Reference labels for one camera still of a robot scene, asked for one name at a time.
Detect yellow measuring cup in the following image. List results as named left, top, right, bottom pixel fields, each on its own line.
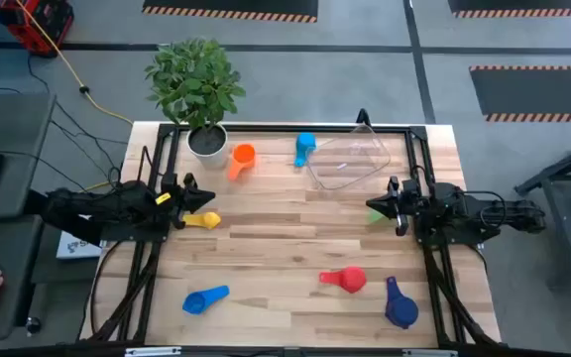
left=181, top=211, right=222, bottom=231

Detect red and black equipment box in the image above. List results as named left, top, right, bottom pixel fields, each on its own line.
left=0, top=0, right=75, bottom=59

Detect dark blue measuring cup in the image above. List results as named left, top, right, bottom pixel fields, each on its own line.
left=385, top=276, right=420, bottom=330

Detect medium blue measuring cup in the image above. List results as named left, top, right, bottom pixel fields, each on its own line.
left=181, top=285, right=231, bottom=316

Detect light blue measuring cup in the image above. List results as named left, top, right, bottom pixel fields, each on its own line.
left=293, top=132, right=317, bottom=169

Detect black metal stand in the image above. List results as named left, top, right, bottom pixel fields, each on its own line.
left=513, top=129, right=571, bottom=289

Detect white printed booklet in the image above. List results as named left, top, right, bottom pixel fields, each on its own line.
left=56, top=215, right=106, bottom=261

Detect red measuring cup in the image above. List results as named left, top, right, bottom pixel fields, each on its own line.
left=318, top=266, right=368, bottom=295

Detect green plant in white pot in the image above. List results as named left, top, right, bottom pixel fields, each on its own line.
left=144, top=37, right=247, bottom=170

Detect yellow extension cable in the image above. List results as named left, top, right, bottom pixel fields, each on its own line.
left=15, top=0, right=136, bottom=193

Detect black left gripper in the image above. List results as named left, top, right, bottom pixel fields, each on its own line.
left=166, top=173, right=216, bottom=230

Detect silver metal bracket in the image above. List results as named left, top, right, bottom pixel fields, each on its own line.
left=125, top=346, right=182, bottom=357
left=402, top=348, right=458, bottom=357

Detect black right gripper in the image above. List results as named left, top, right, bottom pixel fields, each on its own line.
left=366, top=176, right=423, bottom=237

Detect black mat with striped edge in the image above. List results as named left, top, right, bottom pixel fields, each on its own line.
left=141, top=0, right=319, bottom=24
left=469, top=64, right=571, bottom=123
left=447, top=0, right=571, bottom=19

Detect grey desk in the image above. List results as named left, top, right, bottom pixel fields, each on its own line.
left=0, top=91, right=57, bottom=343

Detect black aluminium table frame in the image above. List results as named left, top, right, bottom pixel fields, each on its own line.
left=79, top=122, right=503, bottom=357

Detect clear plastic basket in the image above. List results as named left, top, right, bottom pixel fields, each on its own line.
left=306, top=123, right=392, bottom=191

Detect orange measuring cup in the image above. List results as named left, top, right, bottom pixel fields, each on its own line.
left=227, top=143, right=257, bottom=182

